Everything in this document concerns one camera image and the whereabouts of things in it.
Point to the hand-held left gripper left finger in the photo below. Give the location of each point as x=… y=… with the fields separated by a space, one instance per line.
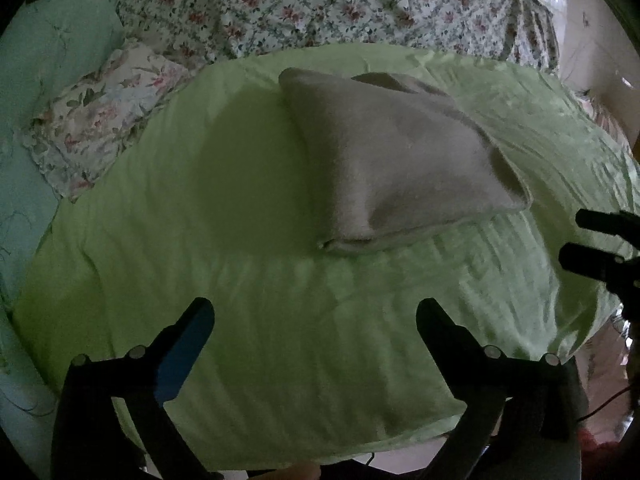
x=185 y=355

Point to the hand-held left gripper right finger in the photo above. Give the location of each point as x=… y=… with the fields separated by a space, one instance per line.
x=440 y=342

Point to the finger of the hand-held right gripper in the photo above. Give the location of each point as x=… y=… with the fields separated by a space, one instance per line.
x=602 y=221
x=590 y=261

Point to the grey towel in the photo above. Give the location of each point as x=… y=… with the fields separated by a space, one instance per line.
x=390 y=160

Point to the light green blanket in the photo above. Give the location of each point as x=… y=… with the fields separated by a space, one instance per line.
x=250 y=285

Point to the red cloth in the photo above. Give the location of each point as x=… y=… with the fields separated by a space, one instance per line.
x=602 y=454

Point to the teal flower print bedsheet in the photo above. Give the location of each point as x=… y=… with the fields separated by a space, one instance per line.
x=25 y=200

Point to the floral ruffled pillow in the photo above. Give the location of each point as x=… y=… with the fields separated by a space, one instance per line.
x=100 y=110

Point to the teal leaf print pillow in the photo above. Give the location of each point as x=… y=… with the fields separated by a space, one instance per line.
x=60 y=35

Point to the white floral quilt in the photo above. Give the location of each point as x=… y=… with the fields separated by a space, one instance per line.
x=300 y=0

